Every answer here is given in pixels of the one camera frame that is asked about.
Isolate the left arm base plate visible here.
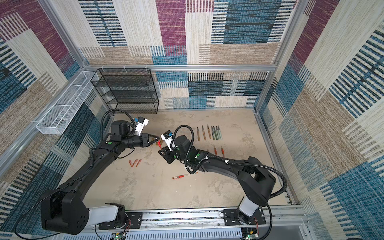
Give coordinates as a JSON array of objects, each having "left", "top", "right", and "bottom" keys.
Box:
[{"left": 98, "top": 212, "right": 143, "bottom": 230}]

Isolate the black wire mesh shelf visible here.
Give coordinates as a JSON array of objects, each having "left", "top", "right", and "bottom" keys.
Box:
[{"left": 91, "top": 68, "right": 159, "bottom": 114}]

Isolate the light green marker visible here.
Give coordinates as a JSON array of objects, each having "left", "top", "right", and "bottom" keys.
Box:
[{"left": 216, "top": 126, "right": 223, "bottom": 140}]

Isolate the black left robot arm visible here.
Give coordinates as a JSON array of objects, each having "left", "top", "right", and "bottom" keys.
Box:
[{"left": 14, "top": 117, "right": 160, "bottom": 239}]

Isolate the white wire mesh basket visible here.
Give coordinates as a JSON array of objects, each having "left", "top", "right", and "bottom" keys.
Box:
[{"left": 36, "top": 71, "right": 95, "bottom": 135}]

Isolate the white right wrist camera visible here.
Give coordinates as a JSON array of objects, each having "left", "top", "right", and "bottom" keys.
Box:
[{"left": 161, "top": 131, "right": 176, "bottom": 152}]

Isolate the red gel pen bottom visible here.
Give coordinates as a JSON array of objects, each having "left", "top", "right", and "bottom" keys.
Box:
[{"left": 172, "top": 174, "right": 194, "bottom": 180}]

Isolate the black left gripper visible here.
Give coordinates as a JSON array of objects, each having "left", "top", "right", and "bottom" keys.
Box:
[{"left": 122, "top": 133, "right": 159, "bottom": 150}]

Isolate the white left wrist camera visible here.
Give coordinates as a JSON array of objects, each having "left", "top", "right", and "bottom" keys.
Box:
[{"left": 135, "top": 117, "right": 149, "bottom": 136}]

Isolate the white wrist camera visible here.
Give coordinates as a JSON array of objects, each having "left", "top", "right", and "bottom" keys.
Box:
[
  {"left": 161, "top": 131, "right": 176, "bottom": 152},
  {"left": 135, "top": 117, "right": 149, "bottom": 136}
]

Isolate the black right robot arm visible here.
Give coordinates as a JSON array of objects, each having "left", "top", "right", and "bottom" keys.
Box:
[{"left": 159, "top": 131, "right": 288, "bottom": 225}]

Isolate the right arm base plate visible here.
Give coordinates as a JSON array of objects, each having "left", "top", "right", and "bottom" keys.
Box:
[{"left": 222, "top": 209, "right": 266, "bottom": 226}]

